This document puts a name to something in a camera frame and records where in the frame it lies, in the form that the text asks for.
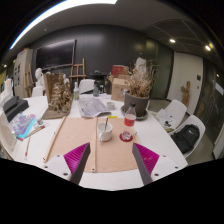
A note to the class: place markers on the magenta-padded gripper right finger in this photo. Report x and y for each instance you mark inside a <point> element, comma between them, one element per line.
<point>148,160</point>

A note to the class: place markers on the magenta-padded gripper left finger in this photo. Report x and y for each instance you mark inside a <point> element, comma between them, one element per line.
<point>75,158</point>

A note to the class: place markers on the clear red-labelled drink bottle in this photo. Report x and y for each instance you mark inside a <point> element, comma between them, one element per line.
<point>129,121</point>

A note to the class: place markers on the beige wood-grain table mat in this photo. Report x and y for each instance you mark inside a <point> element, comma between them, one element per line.
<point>76,133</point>

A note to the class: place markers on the white ceramic mug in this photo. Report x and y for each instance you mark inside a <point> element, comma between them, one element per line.
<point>104,135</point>

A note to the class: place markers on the grey plant saucer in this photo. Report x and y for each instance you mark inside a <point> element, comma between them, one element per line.
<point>143,116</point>

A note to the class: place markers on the black backpack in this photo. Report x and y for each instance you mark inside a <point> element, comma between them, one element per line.
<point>186,138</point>

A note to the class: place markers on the white paper sheets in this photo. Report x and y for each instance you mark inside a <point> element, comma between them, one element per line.
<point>166,118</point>

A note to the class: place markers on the metal spoon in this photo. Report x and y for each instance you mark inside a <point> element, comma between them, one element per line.
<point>106,122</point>

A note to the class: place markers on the grey printed newspaper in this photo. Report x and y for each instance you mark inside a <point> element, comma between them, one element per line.
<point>91,106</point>

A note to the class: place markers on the white plastic chair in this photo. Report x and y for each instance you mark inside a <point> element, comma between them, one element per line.
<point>198,121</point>
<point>176,110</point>
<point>86,86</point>

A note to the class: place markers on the dried plant in grey pot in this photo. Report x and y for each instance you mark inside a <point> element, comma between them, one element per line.
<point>136,103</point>

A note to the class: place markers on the colourful book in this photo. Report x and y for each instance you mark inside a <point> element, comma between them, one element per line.
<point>23,125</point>

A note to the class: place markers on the small green-labelled spray bottle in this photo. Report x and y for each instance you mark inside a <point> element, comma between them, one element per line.
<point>76,95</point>

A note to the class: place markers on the small glass jar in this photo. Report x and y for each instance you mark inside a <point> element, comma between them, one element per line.
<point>111,106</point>

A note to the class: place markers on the brown carved sculpture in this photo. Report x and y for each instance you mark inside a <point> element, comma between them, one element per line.
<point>60,96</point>

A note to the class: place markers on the cardboard box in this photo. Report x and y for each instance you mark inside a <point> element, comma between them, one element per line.
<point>118,90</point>

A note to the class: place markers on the black boxes stack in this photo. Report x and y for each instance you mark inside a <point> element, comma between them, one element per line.
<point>15,108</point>

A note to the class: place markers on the wooden easel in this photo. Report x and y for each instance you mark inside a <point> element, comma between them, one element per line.
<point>77,75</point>

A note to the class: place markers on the white plaster bust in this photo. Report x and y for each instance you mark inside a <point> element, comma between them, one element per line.
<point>39,75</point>

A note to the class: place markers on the red box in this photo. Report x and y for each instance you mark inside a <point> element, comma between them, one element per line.
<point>120,71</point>

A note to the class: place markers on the white cabinet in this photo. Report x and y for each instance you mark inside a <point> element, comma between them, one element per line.
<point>21,70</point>

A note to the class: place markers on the recessed ceiling spot lights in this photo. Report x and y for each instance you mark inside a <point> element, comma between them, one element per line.
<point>172,41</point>

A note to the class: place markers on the long ceiling light panel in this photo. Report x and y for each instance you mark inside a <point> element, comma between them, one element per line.
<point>66,5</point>

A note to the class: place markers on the wooden wall figure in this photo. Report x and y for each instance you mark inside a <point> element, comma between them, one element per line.
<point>185,95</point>

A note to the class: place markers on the black wall screen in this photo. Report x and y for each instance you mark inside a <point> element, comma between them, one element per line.
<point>55,53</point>

